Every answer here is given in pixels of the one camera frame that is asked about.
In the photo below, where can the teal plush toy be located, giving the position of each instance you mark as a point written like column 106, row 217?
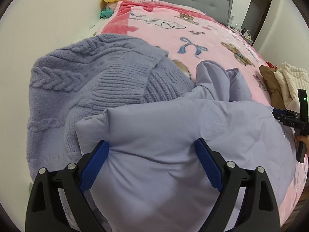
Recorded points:
column 106, row 13

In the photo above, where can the lavender cable-knit sweater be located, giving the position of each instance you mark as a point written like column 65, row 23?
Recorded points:
column 84, row 79

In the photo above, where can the person's right hand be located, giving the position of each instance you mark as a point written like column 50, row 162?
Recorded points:
column 305, row 140

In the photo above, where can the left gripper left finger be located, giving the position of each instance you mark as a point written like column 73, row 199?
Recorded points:
column 45, row 211

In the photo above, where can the brown garment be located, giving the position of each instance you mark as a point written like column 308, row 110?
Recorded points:
column 272, row 86

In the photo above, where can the pink patterned blanket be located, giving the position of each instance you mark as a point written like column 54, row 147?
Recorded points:
column 190, row 36

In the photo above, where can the cream quilted garment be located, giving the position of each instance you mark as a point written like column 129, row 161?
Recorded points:
column 290, row 79

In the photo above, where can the lavender puffer jacket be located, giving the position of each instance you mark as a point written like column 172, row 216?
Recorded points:
column 152, row 179

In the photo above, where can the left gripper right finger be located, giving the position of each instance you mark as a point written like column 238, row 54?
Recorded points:
column 258, row 210

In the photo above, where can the white bed sheet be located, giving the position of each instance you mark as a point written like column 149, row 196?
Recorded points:
column 97, row 27

